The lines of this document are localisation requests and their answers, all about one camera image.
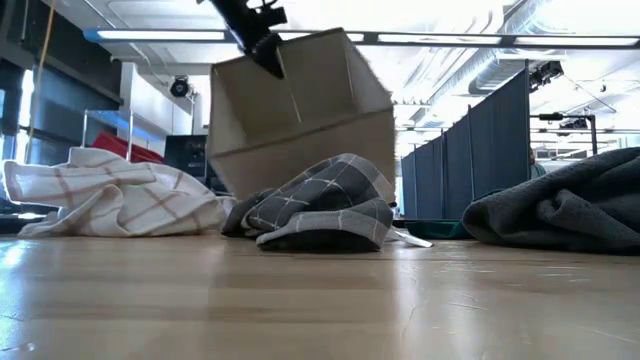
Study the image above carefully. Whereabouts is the grey towel with white checks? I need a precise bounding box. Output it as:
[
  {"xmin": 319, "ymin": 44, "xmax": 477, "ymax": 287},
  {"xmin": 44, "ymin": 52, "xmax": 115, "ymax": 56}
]
[{"xmin": 221, "ymin": 152, "xmax": 434, "ymax": 254}]

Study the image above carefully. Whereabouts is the white towel with red checks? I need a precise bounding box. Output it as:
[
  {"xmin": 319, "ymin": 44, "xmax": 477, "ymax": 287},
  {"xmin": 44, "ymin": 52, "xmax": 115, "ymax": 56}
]
[{"xmin": 2, "ymin": 146, "xmax": 236, "ymax": 239}]

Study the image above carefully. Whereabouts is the black round ceiling camera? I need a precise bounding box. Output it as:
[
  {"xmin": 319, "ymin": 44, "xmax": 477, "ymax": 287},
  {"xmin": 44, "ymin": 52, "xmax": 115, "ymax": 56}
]
[{"xmin": 169, "ymin": 75, "xmax": 191, "ymax": 99}]

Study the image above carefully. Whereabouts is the person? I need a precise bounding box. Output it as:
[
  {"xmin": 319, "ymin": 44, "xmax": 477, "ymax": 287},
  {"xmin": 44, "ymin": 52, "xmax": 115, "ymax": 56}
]
[{"xmin": 528, "ymin": 147, "xmax": 547, "ymax": 180}]

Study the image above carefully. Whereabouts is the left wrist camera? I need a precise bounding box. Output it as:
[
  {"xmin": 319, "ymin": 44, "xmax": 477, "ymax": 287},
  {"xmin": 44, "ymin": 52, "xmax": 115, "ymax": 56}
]
[{"xmin": 257, "ymin": 3, "xmax": 289, "ymax": 30}]

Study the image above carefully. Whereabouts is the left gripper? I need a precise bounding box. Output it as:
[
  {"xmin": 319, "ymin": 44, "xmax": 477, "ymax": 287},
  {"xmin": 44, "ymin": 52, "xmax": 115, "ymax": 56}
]
[{"xmin": 209, "ymin": 0, "xmax": 286, "ymax": 80}]

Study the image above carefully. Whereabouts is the black metal stand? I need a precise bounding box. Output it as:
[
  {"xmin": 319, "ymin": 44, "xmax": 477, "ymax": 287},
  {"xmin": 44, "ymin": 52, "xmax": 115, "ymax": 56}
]
[{"xmin": 529, "ymin": 112, "xmax": 599, "ymax": 156}]

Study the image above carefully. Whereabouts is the black overhead light bar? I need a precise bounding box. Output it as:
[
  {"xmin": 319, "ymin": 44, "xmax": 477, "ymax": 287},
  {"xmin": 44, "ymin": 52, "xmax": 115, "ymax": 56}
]
[{"xmin": 82, "ymin": 27, "xmax": 640, "ymax": 51}]

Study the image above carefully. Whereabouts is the plain grey towel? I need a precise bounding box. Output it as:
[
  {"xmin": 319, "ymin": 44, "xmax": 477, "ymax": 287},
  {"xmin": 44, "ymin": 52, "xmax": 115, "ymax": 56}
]
[{"xmin": 462, "ymin": 146, "xmax": 640, "ymax": 256}]

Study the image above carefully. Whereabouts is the cardboard box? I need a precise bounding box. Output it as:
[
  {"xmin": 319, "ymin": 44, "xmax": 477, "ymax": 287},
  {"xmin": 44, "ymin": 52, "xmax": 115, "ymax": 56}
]
[{"xmin": 205, "ymin": 27, "xmax": 397, "ymax": 201}]

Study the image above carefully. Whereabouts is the yellow hanging cable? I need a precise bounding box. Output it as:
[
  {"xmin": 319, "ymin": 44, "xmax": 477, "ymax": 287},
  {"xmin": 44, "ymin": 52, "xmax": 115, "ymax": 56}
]
[{"xmin": 24, "ymin": 0, "xmax": 57, "ymax": 164}]

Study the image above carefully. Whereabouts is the dark grey room divider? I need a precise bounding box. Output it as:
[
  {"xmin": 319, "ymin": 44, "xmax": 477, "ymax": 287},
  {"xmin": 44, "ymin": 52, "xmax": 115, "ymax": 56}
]
[{"xmin": 399, "ymin": 69, "xmax": 531, "ymax": 221}]

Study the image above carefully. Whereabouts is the black monitor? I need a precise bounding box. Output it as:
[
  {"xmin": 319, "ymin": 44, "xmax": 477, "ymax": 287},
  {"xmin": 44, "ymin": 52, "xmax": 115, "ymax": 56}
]
[{"xmin": 163, "ymin": 134, "xmax": 209, "ymax": 186}]

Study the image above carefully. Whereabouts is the black equipment on pole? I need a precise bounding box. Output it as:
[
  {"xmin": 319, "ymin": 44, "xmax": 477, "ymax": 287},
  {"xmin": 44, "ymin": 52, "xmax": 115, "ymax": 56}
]
[{"xmin": 528, "ymin": 60, "xmax": 565, "ymax": 94}]

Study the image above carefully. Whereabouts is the metal shelf rack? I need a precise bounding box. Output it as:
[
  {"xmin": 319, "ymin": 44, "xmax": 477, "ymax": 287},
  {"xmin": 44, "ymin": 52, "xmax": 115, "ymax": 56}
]
[{"xmin": 81, "ymin": 108, "xmax": 174, "ymax": 164}]

